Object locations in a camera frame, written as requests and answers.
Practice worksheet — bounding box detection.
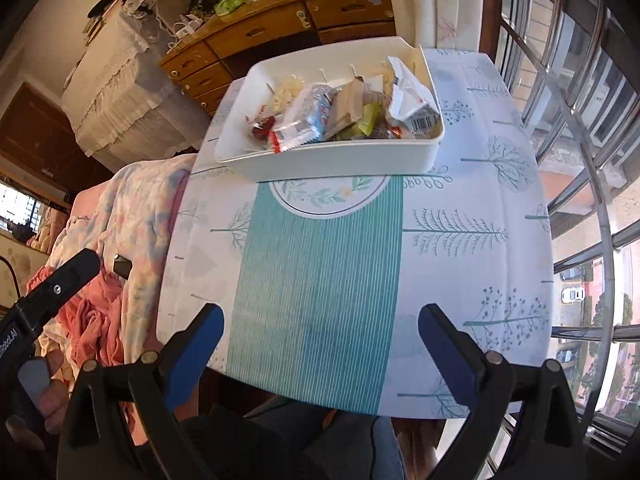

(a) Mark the round lattice cracker packet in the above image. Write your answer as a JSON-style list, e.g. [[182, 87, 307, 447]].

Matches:
[[272, 77, 308, 108]]

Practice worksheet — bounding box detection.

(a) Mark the red white snack packet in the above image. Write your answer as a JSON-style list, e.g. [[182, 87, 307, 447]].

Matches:
[[386, 57, 444, 139]]

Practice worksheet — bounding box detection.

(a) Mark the brown wooden cabinet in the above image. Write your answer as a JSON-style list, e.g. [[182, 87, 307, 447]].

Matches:
[[0, 82, 116, 211]]

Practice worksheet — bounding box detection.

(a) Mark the person's blue jeans leg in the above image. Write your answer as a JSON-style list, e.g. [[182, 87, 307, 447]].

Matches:
[[245, 395, 406, 480]]

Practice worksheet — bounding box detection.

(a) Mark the white plastic basket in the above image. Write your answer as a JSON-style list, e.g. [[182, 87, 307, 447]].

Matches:
[[214, 37, 446, 183]]

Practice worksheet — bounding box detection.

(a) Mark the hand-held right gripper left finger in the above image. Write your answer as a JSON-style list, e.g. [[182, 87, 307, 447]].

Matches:
[[57, 302, 226, 480]]

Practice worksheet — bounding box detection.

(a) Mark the person's left hand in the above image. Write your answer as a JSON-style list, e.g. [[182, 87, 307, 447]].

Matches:
[[5, 347, 71, 453]]

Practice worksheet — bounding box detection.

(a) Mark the orange red label clear packet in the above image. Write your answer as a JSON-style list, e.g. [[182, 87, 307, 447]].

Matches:
[[247, 112, 281, 143]]

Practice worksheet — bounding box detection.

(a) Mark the white lace cloth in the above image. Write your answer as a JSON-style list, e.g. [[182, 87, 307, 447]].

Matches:
[[62, 10, 211, 173]]

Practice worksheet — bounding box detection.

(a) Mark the pink cloth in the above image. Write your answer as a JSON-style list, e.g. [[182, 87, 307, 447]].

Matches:
[[27, 265, 131, 376]]

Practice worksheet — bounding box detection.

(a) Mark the white clear-wrapped cracker pack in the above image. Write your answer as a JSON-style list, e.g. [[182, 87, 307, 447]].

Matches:
[[272, 85, 333, 153]]

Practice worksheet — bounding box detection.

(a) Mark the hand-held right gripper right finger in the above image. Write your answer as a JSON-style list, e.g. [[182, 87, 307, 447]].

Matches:
[[417, 302, 586, 480]]

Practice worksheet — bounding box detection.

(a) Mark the metal window railing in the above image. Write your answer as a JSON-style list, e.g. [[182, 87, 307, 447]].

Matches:
[[492, 0, 640, 441]]

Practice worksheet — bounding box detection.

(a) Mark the cream curtain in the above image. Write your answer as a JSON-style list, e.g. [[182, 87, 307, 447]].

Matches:
[[382, 0, 501, 53]]

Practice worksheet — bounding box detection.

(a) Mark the wooden desk with drawers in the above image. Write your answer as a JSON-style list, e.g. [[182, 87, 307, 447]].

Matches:
[[159, 0, 398, 117]]

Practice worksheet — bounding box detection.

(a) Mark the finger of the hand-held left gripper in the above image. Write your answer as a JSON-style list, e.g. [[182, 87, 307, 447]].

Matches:
[[0, 249, 103, 361]]

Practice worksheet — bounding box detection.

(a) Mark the green candy packet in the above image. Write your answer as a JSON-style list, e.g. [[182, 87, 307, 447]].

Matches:
[[357, 102, 381, 136]]

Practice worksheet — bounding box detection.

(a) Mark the floral pastel blanket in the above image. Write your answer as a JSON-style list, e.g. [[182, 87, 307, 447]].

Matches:
[[37, 152, 198, 436]]

